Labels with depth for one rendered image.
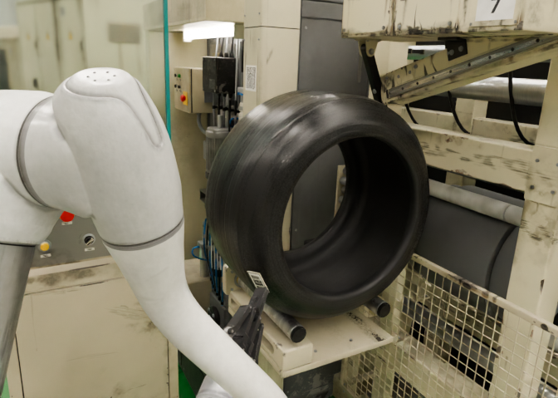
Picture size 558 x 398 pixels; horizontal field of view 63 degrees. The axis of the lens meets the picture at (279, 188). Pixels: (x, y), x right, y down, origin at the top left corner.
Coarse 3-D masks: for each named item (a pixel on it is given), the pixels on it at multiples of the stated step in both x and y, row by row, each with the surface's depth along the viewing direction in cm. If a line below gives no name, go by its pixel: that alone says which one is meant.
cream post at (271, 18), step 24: (264, 0) 128; (288, 0) 131; (264, 24) 129; (288, 24) 133; (264, 48) 131; (288, 48) 135; (264, 72) 133; (288, 72) 137; (264, 96) 135; (288, 216) 150; (288, 240) 153; (264, 360) 161
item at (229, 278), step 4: (224, 264) 143; (224, 268) 142; (228, 268) 141; (224, 272) 142; (228, 272) 142; (232, 272) 142; (224, 276) 142; (228, 276) 142; (232, 276) 143; (236, 276) 143; (224, 280) 143; (228, 280) 142; (232, 280) 143; (236, 280) 143; (224, 284) 143; (228, 284) 143; (232, 284) 143; (236, 284) 144; (224, 288) 143; (228, 288) 143; (232, 288) 143; (236, 288) 144; (240, 288) 145; (228, 292) 143
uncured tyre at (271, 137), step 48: (288, 96) 118; (336, 96) 110; (240, 144) 111; (288, 144) 102; (336, 144) 105; (384, 144) 137; (240, 192) 103; (288, 192) 102; (384, 192) 145; (240, 240) 105; (336, 240) 150; (384, 240) 141; (288, 288) 110; (336, 288) 136; (384, 288) 126
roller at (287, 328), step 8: (240, 280) 141; (248, 288) 136; (264, 304) 128; (272, 312) 123; (280, 312) 122; (272, 320) 124; (280, 320) 120; (288, 320) 118; (288, 328) 116; (296, 328) 115; (304, 328) 116; (288, 336) 116; (296, 336) 115; (304, 336) 116
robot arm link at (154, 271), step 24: (168, 240) 53; (120, 264) 54; (144, 264) 53; (168, 264) 55; (144, 288) 56; (168, 288) 57; (168, 312) 59; (192, 312) 61; (168, 336) 61; (192, 336) 61; (216, 336) 63; (192, 360) 63; (216, 360) 62; (240, 360) 64; (240, 384) 64; (264, 384) 65
